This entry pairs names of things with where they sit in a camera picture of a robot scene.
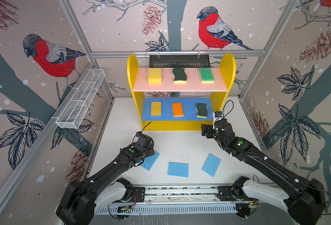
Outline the yellow shelf unit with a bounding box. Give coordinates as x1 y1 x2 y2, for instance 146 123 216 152
127 53 236 131

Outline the bright green sponge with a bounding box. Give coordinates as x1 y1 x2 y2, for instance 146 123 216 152
199 68 215 83

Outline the horizontal aluminium frame bar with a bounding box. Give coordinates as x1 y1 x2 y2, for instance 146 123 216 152
90 50 265 59

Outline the orange sponge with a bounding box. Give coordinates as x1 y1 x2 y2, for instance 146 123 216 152
172 102 184 117

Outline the yellow orange-tinted sponge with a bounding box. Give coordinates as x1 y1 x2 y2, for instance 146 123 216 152
151 101 162 116

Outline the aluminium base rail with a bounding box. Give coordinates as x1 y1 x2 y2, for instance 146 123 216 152
65 183 284 206

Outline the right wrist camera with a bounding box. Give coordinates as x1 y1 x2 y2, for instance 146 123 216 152
213 111 223 122

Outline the black perforated metal tray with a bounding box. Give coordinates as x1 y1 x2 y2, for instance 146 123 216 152
149 55 210 68

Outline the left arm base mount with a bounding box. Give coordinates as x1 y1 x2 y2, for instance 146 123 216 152
112 187 145 204

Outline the blue sponge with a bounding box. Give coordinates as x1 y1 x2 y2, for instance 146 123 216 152
202 153 221 177
167 162 189 177
141 151 160 171

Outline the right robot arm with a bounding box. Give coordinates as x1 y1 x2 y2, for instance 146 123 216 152
201 119 326 225

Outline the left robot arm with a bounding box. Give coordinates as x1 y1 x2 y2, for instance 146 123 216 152
56 134 154 225

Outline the plain yellow sponge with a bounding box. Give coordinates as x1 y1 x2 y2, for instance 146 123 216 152
148 68 162 84

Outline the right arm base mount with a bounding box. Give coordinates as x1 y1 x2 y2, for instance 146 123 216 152
217 186 247 201

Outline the white wire mesh basket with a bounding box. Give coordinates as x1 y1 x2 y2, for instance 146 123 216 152
56 68 105 129

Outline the dark green wavy sponge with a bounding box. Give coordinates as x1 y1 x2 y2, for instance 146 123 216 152
173 67 188 84
196 103 208 119

